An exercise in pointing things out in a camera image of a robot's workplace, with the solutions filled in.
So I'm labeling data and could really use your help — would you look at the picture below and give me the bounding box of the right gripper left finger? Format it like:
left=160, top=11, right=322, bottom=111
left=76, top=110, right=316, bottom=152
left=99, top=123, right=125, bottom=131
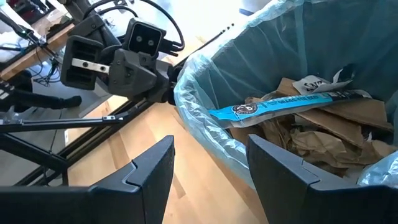
left=90, top=135, right=175, bottom=224

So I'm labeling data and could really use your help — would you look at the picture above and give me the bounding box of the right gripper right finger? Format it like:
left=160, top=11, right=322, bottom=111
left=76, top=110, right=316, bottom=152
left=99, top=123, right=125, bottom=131
left=248, top=134, right=357, bottom=224

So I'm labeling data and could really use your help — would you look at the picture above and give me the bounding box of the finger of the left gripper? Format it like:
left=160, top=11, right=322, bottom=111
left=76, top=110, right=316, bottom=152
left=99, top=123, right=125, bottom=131
left=108, top=49, right=185, bottom=106
left=60, top=35, right=104, bottom=91

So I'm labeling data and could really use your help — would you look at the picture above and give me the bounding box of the blue jerky stick wrapper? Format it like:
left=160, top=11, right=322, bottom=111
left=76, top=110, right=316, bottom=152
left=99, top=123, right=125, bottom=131
left=208, top=89, right=373, bottom=129

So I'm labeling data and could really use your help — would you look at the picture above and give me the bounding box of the brown paper piece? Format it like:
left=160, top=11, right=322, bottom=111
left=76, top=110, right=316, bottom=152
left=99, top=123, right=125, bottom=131
left=276, top=77, right=394, bottom=147

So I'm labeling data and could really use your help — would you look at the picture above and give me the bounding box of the white black printed wrapper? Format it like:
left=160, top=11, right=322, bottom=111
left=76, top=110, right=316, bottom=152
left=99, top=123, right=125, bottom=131
left=292, top=65, right=355, bottom=96

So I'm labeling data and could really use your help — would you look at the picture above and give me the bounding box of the blue plastic trash bag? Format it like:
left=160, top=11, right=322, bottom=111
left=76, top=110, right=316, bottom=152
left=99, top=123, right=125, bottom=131
left=173, top=0, right=398, bottom=190

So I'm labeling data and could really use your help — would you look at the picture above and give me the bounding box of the wooden workbench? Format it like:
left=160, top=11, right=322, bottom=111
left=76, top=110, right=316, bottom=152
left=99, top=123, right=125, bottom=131
left=0, top=23, right=75, bottom=80

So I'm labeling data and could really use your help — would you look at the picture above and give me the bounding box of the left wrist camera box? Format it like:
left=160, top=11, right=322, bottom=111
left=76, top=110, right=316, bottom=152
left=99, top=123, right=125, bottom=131
left=122, top=17, right=168, bottom=59

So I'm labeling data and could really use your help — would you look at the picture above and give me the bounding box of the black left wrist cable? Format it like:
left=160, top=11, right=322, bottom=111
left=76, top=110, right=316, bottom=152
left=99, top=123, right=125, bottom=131
left=82, top=0, right=187, bottom=54

